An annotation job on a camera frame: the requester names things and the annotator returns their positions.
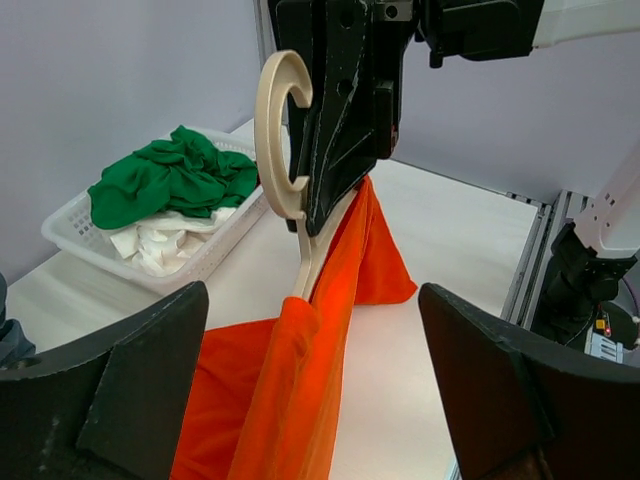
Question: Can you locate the beige hanger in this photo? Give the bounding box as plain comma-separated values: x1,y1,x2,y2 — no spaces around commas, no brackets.
253,49,371,303

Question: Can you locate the white plastic basket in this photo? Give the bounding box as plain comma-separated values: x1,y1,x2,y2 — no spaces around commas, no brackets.
40,128,276,297

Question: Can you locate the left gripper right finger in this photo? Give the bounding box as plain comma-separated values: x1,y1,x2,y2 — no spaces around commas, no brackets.
418,283,639,479

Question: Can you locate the blue grey t shirt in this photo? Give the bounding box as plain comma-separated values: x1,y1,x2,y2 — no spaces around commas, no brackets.
0,276,35,368

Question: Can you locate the aluminium mounting rail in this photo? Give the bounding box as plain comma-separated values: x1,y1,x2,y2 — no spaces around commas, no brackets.
500,190,584,330

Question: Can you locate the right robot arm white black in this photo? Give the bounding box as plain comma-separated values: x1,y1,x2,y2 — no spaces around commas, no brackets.
268,1,639,355

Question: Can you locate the green t shirt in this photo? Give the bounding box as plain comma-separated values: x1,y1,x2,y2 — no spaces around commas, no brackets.
88,126,258,230

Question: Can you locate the white t shirt red print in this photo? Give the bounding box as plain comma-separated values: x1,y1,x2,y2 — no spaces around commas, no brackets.
104,207,236,277

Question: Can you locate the orange t shirt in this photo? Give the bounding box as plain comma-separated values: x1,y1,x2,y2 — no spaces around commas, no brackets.
171,179,416,479

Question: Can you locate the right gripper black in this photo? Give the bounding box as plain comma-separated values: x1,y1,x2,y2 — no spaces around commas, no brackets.
268,0,543,237

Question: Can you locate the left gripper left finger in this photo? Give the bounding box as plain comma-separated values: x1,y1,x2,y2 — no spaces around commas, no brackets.
1,281,209,479

